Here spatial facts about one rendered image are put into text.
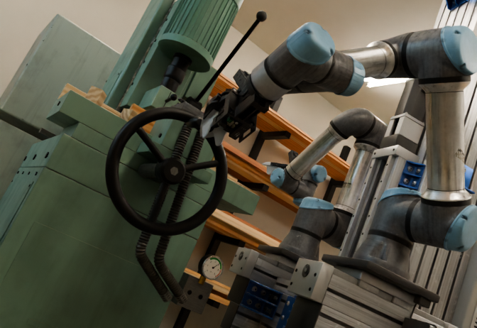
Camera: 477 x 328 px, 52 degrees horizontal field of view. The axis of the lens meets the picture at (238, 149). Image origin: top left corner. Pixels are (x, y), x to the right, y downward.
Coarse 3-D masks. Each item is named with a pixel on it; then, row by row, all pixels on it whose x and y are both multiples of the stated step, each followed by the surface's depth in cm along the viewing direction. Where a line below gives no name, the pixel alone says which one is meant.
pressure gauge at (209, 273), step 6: (204, 258) 126; (210, 258) 126; (216, 258) 127; (204, 264) 125; (210, 264) 126; (216, 264) 127; (222, 264) 127; (204, 270) 125; (210, 270) 126; (216, 270) 127; (222, 270) 127; (204, 276) 125; (210, 276) 126; (216, 276) 127; (198, 282) 127
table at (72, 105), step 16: (64, 96) 121; (80, 96) 117; (64, 112) 115; (80, 112) 117; (96, 112) 119; (64, 128) 134; (96, 128) 119; (112, 128) 121; (128, 144) 123; (144, 144) 121; (192, 176) 121; (208, 176) 123; (224, 192) 136; (240, 192) 138; (224, 208) 149; (240, 208) 138
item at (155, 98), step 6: (150, 90) 147; (156, 90) 141; (162, 90) 140; (168, 90) 141; (144, 96) 150; (150, 96) 143; (156, 96) 139; (162, 96) 140; (168, 96) 141; (144, 102) 146; (150, 102) 140; (156, 102) 139; (162, 102) 140; (168, 102) 141; (174, 102) 142; (144, 108) 144; (150, 108) 141
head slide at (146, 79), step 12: (156, 48) 154; (144, 60) 157; (156, 60) 154; (168, 60) 156; (144, 72) 151; (156, 72) 153; (132, 84) 155; (144, 84) 151; (156, 84) 153; (180, 84) 157; (132, 96) 149
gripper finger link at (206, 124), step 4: (212, 112) 101; (216, 112) 100; (208, 116) 102; (212, 116) 101; (204, 120) 103; (208, 120) 102; (212, 120) 101; (204, 124) 103; (208, 124) 102; (200, 128) 105; (204, 128) 103; (208, 128) 101; (200, 132) 106; (204, 132) 101; (208, 132) 100; (200, 136) 107; (204, 136) 100
